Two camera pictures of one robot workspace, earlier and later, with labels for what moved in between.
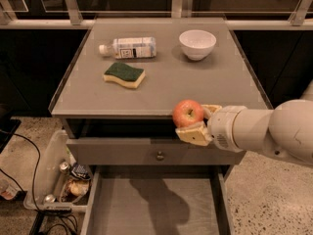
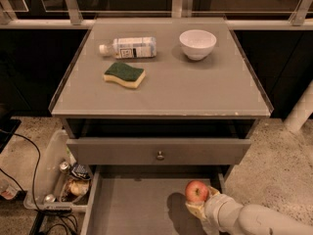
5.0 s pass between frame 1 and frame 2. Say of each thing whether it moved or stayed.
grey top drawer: stayed
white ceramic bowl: stayed
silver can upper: stayed
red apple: moved
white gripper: moved
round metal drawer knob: stayed
